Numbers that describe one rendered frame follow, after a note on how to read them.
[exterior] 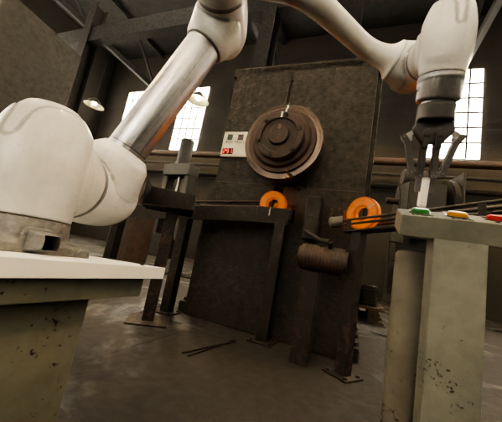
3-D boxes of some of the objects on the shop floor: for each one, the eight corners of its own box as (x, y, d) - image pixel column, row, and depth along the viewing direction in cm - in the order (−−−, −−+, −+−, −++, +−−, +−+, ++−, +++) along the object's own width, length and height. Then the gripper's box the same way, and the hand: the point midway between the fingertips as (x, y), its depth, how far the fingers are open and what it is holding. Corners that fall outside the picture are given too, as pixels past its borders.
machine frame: (225, 301, 240) (259, 116, 267) (356, 335, 200) (380, 114, 227) (174, 311, 173) (228, 64, 201) (357, 365, 133) (392, 47, 160)
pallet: (264, 297, 307) (271, 258, 314) (283, 293, 380) (288, 261, 387) (383, 326, 258) (388, 279, 265) (379, 315, 332) (383, 278, 339)
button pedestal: (370, 459, 66) (395, 210, 76) (495, 510, 57) (504, 221, 67) (375, 512, 52) (405, 195, 61) (544, 591, 43) (547, 207, 52)
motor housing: (287, 352, 132) (303, 243, 141) (334, 367, 124) (349, 250, 133) (281, 361, 120) (298, 240, 129) (332, 378, 112) (348, 248, 121)
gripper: (466, 105, 63) (448, 208, 67) (402, 107, 68) (390, 202, 72) (478, 98, 57) (458, 212, 60) (406, 100, 61) (392, 205, 65)
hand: (422, 192), depth 66 cm, fingers closed
